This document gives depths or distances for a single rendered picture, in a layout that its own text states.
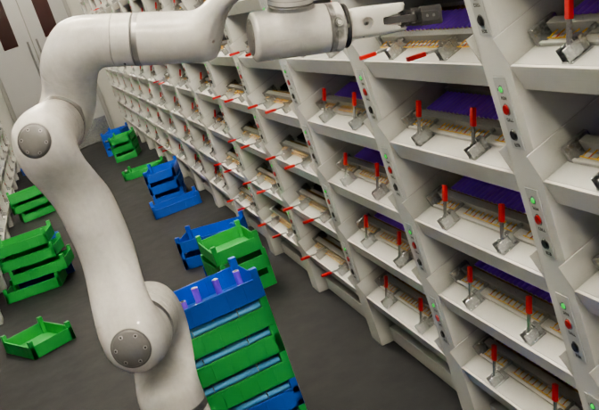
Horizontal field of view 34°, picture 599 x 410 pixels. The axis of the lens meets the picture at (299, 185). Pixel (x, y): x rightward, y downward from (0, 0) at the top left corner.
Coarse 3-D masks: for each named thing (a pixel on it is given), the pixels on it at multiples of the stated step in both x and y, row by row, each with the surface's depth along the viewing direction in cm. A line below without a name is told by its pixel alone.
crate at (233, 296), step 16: (224, 272) 274; (240, 272) 273; (256, 272) 257; (208, 288) 273; (224, 288) 275; (240, 288) 256; (256, 288) 257; (192, 304) 271; (208, 304) 253; (224, 304) 254; (240, 304) 256; (192, 320) 252; (208, 320) 253
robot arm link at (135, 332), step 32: (32, 128) 161; (64, 128) 164; (32, 160) 162; (64, 160) 164; (64, 192) 168; (96, 192) 171; (64, 224) 173; (96, 224) 171; (96, 256) 172; (128, 256) 173; (96, 288) 172; (128, 288) 171; (96, 320) 172; (128, 320) 170; (160, 320) 172; (128, 352) 169; (160, 352) 171
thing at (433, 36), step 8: (400, 32) 207; (408, 32) 202; (416, 32) 198; (424, 32) 193; (432, 32) 189; (440, 32) 185; (448, 32) 182; (456, 32) 178; (464, 32) 174; (472, 32) 171; (384, 40) 215; (392, 40) 211; (408, 40) 202; (416, 40) 198; (424, 40) 194; (432, 40) 190; (440, 40) 186; (456, 40) 179; (464, 40) 175
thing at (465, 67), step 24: (408, 0) 219; (360, 48) 218; (384, 48) 216; (408, 48) 202; (432, 48) 189; (384, 72) 210; (408, 72) 196; (432, 72) 184; (456, 72) 173; (480, 72) 163
